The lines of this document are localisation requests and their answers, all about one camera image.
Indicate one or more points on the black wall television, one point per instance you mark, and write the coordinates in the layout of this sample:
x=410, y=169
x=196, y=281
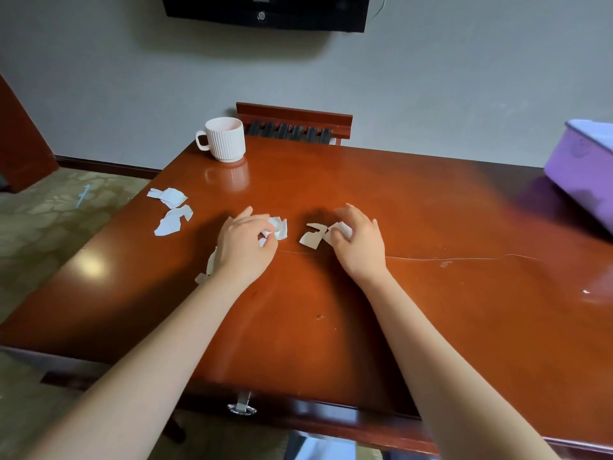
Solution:
x=268, y=9

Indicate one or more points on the person's left forearm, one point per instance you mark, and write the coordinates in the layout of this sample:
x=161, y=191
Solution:
x=129, y=373

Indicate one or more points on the person's right hand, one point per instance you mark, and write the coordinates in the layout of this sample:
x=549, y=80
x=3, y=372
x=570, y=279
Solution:
x=359, y=249

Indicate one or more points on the person's left hand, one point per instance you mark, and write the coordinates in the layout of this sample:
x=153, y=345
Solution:
x=242, y=251

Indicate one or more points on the person's right forearm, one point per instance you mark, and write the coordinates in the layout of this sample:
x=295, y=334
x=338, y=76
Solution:
x=455, y=373

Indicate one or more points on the white paper scraps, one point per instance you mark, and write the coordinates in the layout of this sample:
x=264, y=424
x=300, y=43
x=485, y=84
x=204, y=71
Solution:
x=170, y=213

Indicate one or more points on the brown wooden cabinet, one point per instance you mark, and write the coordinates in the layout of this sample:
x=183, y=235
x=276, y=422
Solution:
x=21, y=148

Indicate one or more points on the brown wooden desk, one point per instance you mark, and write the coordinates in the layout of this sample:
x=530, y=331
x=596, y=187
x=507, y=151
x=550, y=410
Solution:
x=431, y=282

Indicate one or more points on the purple plastic basket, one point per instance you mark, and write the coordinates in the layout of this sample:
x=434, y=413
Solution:
x=584, y=172

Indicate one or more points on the person's blue jeans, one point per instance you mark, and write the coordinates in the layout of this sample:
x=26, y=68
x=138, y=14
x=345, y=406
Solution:
x=321, y=447

